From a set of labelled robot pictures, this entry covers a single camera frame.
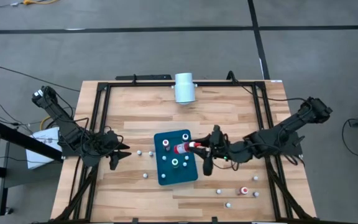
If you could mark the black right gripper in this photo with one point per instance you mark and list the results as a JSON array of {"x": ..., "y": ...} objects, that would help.
[{"x": 219, "y": 149}]

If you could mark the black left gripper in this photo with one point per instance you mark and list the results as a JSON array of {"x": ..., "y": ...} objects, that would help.
[{"x": 110, "y": 144}]

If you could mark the large red-tipped coloring bottle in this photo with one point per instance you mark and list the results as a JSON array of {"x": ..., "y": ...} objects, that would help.
[
  {"x": 243, "y": 190},
  {"x": 182, "y": 148}
]

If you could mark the large black-tipped coloring bottle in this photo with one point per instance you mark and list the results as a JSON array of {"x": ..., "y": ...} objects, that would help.
[{"x": 185, "y": 137}]

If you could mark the large green-tipped coloring bottle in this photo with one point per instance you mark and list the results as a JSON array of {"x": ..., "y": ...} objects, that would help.
[{"x": 175, "y": 162}]

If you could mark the large magenta-tipped coloring bottle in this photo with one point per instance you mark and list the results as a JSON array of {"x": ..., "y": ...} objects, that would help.
[{"x": 165, "y": 143}]

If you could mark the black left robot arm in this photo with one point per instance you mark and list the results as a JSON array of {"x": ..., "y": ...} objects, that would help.
[{"x": 64, "y": 124}]

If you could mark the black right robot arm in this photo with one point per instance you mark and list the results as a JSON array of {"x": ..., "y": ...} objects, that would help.
[{"x": 291, "y": 124}]

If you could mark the blue plastic bin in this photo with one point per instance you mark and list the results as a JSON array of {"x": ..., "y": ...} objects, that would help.
[{"x": 176, "y": 177}]

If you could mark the white cylinder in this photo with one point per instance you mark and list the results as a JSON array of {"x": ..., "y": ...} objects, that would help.
[{"x": 184, "y": 88}]

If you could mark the white cardboard box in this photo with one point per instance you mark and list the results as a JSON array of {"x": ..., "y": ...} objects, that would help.
[{"x": 37, "y": 155}]

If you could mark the black power strip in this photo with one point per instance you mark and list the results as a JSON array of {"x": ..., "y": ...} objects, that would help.
[{"x": 145, "y": 77}]

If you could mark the black desk beam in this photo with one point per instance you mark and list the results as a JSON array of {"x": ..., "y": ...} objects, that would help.
[{"x": 17, "y": 137}]

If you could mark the white plug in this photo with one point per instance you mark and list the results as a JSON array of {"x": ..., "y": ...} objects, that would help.
[{"x": 14, "y": 4}]

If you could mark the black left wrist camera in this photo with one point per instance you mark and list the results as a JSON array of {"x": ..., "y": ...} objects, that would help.
[{"x": 110, "y": 134}]

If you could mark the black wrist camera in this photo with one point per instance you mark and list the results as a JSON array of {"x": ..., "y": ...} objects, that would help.
[
  {"x": 110, "y": 134},
  {"x": 217, "y": 130}
]

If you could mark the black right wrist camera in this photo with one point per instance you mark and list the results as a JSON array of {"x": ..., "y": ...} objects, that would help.
[{"x": 217, "y": 130}]

